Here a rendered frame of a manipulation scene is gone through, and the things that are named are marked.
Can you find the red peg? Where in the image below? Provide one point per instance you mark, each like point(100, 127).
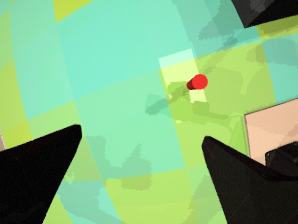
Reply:
point(198, 82)

